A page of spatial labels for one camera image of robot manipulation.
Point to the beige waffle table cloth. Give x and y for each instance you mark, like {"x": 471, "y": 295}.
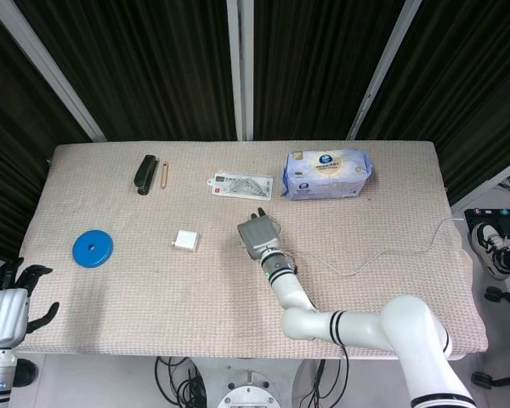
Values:
{"x": 187, "y": 297}

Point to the white black sneaker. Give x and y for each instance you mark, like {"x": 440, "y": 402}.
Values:
{"x": 486, "y": 248}

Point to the black curtain panel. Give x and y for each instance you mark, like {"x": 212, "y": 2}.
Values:
{"x": 144, "y": 64}
{"x": 8, "y": 149}
{"x": 472, "y": 85}
{"x": 314, "y": 64}

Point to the black electronic device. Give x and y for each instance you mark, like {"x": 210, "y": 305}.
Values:
{"x": 499, "y": 217}

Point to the purple tissue pack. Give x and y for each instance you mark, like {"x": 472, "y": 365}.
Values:
{"x": 327, "y": 174}

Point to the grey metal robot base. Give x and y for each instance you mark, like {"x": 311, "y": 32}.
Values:
{"x": 248, "y": 393}

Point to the clear packaged flat item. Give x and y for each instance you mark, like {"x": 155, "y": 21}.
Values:
{"x": 242, "y": 186}

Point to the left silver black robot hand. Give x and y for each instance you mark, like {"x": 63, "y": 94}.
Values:
{"x": 4, "y": 316}

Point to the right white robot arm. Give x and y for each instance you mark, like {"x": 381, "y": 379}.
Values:
{"x": 365, "y": 325}

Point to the white square adapter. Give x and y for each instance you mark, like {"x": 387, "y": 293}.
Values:
{"x": 187, "y": 241}

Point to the black stapler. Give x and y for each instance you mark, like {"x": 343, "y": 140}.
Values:
{"x": 144, "y": 174}

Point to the white frame post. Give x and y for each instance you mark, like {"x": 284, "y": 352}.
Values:
{"x": 47, "y": 64}
{"x": 240, "y": 68}
{"x": 382, "y": 68}
{"x": 489, "y": 180}

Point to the black wheeled chair base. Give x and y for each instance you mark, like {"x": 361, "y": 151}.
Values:
{"x": 508, "y": 297}

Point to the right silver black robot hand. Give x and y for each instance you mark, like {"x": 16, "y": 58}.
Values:
{"x": 259, "y": 234}

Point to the blue round disc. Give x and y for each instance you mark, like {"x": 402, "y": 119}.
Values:
{"x": 83, "y": 257}

